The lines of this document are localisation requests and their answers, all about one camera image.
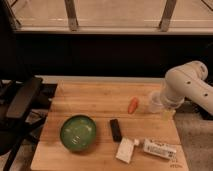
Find green bowl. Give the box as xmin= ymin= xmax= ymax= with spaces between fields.
xmin=60 ymin=115 xmax=96 ymax=152

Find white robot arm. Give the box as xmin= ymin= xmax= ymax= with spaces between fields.
xmin=148 ymin=61 xmax=213 ymax=121

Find black office chair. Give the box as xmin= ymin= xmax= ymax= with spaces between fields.
xmin=0 ymin=76 xmax=58 ymax=171

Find orange carrot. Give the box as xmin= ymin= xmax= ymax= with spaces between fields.
xmin=128 ymin=98 xmax=139 ymax=114

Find white labelled tube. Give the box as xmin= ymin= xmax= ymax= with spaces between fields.
xmin=143 ymin=139 xmax=176 ymax=160

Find black eraser block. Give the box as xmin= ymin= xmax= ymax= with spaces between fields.
xmin=110 ymin=119 xmax=122 ymax=142

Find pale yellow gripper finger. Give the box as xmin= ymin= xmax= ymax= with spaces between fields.
xmin=162 ymin=110 xmax=175 ymax=120

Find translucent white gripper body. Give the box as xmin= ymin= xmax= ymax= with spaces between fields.
xmin=148 ymin=91 xmax=168 ymax=113

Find white box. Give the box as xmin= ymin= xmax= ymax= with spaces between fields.
xmin=116 ymin=138 xmax=140 ymax=164

